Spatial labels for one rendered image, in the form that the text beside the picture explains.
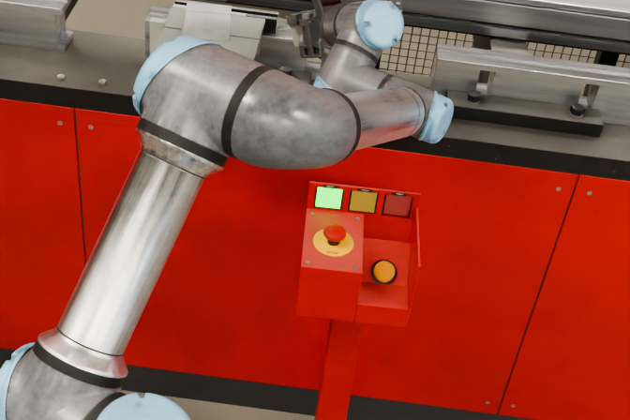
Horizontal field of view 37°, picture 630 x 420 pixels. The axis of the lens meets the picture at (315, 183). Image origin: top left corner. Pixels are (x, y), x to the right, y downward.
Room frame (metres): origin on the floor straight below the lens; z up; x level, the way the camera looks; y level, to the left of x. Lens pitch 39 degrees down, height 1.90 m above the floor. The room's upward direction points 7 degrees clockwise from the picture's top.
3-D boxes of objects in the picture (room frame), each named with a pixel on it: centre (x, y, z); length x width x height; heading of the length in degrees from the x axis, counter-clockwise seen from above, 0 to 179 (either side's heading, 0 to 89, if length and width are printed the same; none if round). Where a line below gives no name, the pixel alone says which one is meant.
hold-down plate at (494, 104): (1.56, -0.38, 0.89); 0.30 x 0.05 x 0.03; 89
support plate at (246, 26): (1.47, 0.22, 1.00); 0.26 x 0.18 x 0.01; 179
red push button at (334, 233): (1.24, -0.04, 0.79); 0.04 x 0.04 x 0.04
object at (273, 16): (1.62, 0.21, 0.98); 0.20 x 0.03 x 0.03; 89
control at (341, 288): (1.25, -0.09, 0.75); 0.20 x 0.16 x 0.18; 91
